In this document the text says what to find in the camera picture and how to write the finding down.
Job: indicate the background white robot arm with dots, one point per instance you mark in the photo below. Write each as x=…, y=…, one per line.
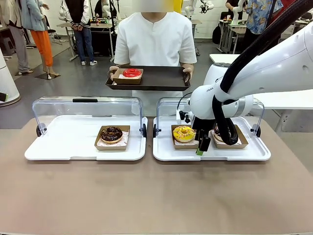
x=235, y=14
x=189, y=9

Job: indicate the yellow sprinkled donut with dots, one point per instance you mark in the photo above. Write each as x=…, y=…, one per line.
x=177, y=135

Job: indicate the figure in grey trousers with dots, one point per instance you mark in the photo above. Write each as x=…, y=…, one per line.
x=18, y=44

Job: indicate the seated person in black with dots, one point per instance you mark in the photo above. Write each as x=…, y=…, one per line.
x=100, y=9

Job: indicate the person in red shirt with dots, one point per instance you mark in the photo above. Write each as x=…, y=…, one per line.
x=283, y=6

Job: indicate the chocolate sprinkle donut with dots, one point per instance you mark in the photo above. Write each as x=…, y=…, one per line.
x=243, y=145

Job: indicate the person in white shirt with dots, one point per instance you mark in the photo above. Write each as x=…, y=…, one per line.
x=156, y=39

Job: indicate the grey background desk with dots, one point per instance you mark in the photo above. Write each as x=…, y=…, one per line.
x=234, y=28

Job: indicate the black office chair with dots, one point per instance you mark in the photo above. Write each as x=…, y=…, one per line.
x=51, y=31

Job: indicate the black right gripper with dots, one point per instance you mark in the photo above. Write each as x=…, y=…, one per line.
x=200, y=127

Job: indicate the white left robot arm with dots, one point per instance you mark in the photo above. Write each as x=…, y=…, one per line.
x=7, y=80

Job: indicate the clear plastic display lid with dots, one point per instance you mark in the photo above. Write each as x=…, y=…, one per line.
x=168, y=107
x=110, y=107

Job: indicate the person in jeans and jacket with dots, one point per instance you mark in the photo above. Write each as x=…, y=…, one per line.
x=84, y=41

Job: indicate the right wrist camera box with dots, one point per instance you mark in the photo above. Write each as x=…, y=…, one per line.
x=178, y=117

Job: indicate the large white table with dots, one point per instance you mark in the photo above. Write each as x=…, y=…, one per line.
x=288, y=100

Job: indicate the dark donut with coloured sprinkles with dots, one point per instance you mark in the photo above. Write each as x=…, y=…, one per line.
x=217, y=132

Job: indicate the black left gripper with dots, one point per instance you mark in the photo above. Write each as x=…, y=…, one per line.
x=2, y=97

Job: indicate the person in blue floral shirt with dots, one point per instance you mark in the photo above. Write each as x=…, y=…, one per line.
x=255, y=17

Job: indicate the dark stool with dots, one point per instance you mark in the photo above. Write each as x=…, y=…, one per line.
x=8, y=46

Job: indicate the white printed paper liner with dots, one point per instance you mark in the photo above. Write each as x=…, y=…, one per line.
x=125, y=137
x=181, y=144

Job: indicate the narrow background desk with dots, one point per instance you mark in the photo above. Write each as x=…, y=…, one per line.
x=195, y=23

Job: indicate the yellow glazed donut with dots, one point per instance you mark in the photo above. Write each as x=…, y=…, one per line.
x=183, y=147

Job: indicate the black backpack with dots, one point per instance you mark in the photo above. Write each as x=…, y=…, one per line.
x=216, y=34

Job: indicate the person's right hand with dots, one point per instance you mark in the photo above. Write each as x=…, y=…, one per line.
x=113, y=73

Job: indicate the person's left hand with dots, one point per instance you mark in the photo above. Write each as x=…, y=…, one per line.
x=188, y=72

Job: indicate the red glazed donut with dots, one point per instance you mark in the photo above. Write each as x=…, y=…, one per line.
x=127, y=73
x=127, y=81

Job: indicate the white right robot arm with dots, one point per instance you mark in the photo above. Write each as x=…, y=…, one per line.
x=269, y=66

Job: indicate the white plastic display tray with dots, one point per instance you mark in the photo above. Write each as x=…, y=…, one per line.
x=61, y=142
x=220, y=154

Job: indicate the dark brown serving tray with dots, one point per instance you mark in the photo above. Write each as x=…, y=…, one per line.
x=161, y=78

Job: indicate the chocolate donut with nuts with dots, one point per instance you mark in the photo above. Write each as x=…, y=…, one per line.
x=105, y=137

